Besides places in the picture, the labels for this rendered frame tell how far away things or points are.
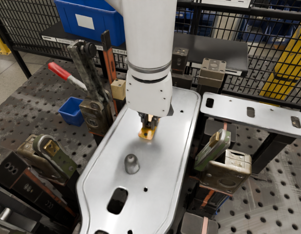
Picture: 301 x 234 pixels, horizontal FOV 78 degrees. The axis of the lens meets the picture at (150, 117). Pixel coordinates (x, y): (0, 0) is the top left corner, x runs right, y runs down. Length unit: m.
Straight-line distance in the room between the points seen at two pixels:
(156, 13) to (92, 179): 0.35
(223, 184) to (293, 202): 0.43
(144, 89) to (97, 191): 0.24
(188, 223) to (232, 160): 0.16
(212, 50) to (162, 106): 0.47
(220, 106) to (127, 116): 0.29
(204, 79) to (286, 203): 0.53
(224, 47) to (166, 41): 0.55
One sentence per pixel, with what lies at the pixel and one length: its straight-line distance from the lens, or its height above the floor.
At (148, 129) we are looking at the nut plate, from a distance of 0.50.
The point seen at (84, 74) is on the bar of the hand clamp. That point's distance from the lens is 0.46.
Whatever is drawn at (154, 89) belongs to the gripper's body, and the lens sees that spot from 0.37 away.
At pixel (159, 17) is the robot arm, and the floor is 1.30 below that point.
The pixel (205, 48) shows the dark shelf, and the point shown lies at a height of 1.03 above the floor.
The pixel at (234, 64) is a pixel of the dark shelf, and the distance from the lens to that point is 0.76.
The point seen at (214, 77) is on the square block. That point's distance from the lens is 0.65.
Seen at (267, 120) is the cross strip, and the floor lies 1.00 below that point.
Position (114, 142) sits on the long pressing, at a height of 1.00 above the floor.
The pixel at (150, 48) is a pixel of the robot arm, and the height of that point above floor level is 1.25.
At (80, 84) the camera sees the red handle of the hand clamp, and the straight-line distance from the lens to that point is 0.51.
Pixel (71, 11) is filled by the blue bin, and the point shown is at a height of 1.13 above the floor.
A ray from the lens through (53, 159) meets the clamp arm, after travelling 0.44.
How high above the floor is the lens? 1.40
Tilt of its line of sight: 48 degrees down
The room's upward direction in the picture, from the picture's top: straight up
